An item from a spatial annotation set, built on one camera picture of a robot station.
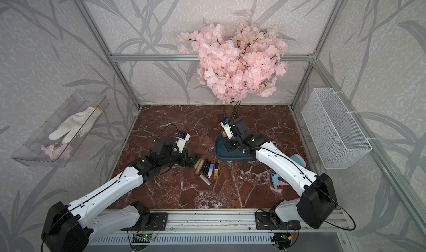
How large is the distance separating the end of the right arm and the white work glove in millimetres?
594

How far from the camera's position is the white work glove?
644mm

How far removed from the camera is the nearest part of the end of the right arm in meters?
0.56

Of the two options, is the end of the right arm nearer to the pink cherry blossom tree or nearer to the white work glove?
the pink cherry blossom tree
